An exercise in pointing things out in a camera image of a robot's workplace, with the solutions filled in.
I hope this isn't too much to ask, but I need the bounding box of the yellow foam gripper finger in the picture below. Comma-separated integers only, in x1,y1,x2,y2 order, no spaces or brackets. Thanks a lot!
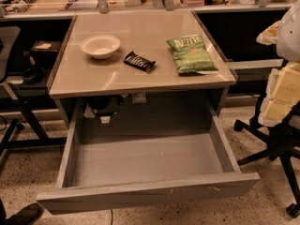
259,63,300,127

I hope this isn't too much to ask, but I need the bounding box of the green jalapeno chip bag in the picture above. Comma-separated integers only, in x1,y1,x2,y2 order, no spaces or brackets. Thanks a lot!
167,35,218,74

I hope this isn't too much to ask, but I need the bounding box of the open grey drawer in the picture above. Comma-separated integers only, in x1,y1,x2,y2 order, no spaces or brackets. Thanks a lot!
37,101,259,215

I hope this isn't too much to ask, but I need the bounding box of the black office chair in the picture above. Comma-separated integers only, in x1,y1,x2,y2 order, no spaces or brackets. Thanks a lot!
0,26,21,158
233,63,300,219

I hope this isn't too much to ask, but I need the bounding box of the white paper bowl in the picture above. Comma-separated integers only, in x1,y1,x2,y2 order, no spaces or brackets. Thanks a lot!
81,35,121,59

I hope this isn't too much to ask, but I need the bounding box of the black shoe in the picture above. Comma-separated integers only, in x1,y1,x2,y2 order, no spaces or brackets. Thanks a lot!
0,200,43,225

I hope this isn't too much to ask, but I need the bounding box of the black snack bar wrapper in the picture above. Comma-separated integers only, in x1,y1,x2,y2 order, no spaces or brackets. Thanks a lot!
124,52,156,72

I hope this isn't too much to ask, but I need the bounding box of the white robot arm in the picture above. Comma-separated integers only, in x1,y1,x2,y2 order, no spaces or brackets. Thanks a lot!
256,0,300,127

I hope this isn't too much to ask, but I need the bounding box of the black office chair left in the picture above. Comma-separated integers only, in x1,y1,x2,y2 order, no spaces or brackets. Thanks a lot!
0,26,21,158

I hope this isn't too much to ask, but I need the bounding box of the black box on shelf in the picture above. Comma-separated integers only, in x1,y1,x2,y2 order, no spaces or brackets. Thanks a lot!
31,40,62,68

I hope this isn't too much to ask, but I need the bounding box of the grey cabinet with beige top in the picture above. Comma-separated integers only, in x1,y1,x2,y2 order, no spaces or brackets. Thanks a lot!
48,10,236,123

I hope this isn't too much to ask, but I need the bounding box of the black office chair right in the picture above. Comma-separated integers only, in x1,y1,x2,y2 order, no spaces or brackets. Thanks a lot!
233,63,300,219

